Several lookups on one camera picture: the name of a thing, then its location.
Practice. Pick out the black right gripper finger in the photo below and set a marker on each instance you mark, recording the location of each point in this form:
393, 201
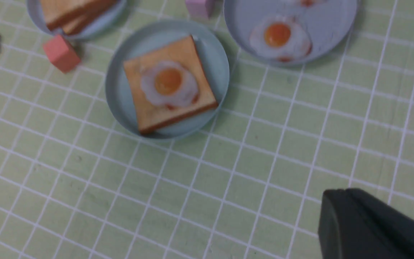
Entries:
354, 224

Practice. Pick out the toast slice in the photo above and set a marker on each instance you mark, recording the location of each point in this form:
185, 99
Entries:
80, 23
60, 12
151, 118

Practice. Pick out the fried egg toy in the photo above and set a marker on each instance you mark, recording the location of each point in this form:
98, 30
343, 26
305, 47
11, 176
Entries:
169, 84
280, 38
303, 3

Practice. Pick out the salmon pink foam cube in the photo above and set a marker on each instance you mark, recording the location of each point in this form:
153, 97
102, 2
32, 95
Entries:
61, 54

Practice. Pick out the light blue bread plate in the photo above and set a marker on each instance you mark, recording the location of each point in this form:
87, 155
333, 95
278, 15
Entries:
38, 17

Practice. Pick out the green checkered tablecloth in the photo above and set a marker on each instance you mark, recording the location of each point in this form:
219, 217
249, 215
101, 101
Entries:
76, 185

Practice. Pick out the light blue centre plate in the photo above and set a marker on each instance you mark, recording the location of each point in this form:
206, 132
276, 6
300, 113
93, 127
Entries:
149, 38

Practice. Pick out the light blue egg plate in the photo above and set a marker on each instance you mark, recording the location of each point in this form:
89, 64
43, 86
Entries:
327, 24

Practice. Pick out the lilac foam cube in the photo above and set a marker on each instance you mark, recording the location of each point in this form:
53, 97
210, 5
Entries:
200, 8

